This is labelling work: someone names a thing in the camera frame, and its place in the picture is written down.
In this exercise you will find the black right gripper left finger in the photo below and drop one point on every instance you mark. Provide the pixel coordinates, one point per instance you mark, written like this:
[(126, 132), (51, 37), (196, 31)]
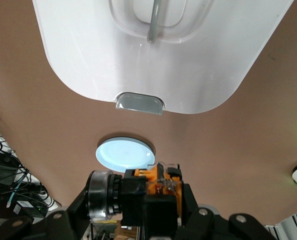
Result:
[(51, 225)]

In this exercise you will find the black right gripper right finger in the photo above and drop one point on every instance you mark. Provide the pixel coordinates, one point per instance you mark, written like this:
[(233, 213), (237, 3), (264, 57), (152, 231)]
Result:
[(213, 227)]

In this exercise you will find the orange black push-button switch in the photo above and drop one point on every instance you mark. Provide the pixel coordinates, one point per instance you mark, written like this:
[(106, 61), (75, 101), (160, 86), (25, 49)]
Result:
[(153, 175)]

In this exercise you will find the black labelled power box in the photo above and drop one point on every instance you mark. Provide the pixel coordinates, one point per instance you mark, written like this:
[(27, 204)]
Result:
[(26, 206)]

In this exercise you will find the white lidded lunch box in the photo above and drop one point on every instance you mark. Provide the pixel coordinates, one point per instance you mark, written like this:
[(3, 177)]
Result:
[(151, 65)]

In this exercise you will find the light blue round plate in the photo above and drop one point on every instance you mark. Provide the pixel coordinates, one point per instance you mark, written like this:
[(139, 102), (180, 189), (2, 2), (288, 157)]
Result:
[(123, 155)]

